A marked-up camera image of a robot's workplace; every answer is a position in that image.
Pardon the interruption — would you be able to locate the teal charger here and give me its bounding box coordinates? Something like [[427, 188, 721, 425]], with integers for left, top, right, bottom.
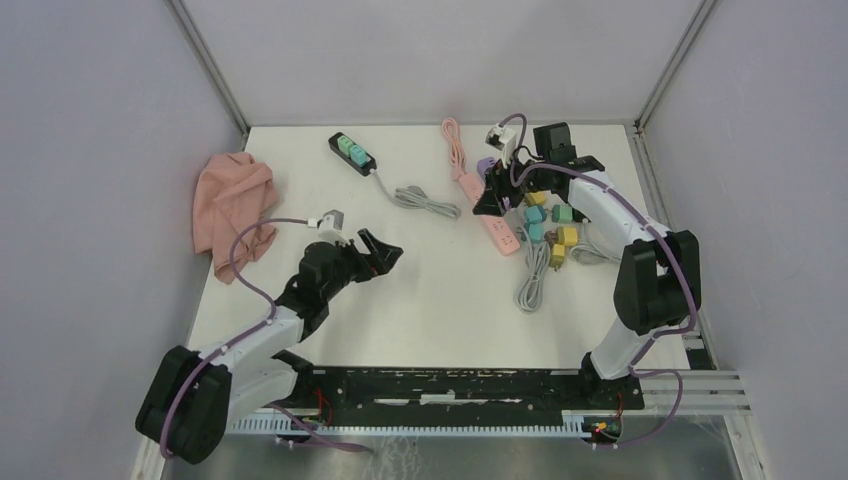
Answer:
[[522, 223, 545, 244], [336, 135, 355, 156]]

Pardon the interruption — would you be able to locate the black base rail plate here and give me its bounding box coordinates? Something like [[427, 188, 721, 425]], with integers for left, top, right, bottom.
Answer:
[[281, 366, 645, 427]]

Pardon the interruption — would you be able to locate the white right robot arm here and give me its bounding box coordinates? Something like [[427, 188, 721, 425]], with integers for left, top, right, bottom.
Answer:
[[473, 120, 702, 408]]

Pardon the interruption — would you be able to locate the pink power strip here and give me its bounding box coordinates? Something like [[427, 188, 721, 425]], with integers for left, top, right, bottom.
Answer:
[[457, 173, 521, 256]]

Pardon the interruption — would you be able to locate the yellow usb charger plug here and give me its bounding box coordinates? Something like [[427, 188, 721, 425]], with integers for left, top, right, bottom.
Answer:
[[524, 192, 547, 207]]

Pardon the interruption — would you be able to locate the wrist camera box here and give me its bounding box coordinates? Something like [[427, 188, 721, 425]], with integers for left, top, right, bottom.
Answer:
[[485, 125, 519, 167], [307, 210, 348, 245]]

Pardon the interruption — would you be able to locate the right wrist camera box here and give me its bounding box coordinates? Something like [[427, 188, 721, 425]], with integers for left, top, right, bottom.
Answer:
[[485, 125, 519, 167]]

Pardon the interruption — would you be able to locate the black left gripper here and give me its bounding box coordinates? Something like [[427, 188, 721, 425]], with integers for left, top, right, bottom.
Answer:
[[322, 228, 402, 301]]

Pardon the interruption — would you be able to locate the pink cloth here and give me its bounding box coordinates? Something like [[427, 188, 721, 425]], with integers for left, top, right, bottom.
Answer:
[[192, 152, 280, 285]]

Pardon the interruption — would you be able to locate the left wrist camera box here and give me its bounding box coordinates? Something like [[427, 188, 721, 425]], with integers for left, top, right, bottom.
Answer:
[[307, 210, 348, 245]]

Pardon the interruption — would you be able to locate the black power strip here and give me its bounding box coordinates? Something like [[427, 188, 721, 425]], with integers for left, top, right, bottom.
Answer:
[[328, 132, 377, 177]]

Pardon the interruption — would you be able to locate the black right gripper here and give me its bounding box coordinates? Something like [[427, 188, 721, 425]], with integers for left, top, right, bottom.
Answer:
[[473, 149, 550, 217]]

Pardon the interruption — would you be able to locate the green charger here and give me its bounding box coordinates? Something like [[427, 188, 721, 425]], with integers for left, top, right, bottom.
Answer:
[[550, 204, 574, 224]]

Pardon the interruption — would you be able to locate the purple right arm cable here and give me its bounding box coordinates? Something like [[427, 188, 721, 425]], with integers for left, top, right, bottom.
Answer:
[[496, 112, 700, 452]]

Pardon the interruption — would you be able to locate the teal usb charger plug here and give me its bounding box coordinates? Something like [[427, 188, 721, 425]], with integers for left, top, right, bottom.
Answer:
[[524, 205, 547, 224]]

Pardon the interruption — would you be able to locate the grey cable of black strip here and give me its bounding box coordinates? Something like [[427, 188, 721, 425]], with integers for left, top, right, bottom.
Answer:
[[568, 225, 624, 266]]

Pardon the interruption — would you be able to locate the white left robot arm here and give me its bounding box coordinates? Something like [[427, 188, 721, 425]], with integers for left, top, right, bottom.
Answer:
[[134, 229, 404, 464]]

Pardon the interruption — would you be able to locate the purple power strip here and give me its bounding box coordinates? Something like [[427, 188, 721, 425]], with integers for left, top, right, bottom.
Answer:
[[476, 157, 498, 180]]

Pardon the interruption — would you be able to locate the white slotted cable duct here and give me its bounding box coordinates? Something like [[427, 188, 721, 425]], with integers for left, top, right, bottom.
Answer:
[[225, 410, 624, 439]]

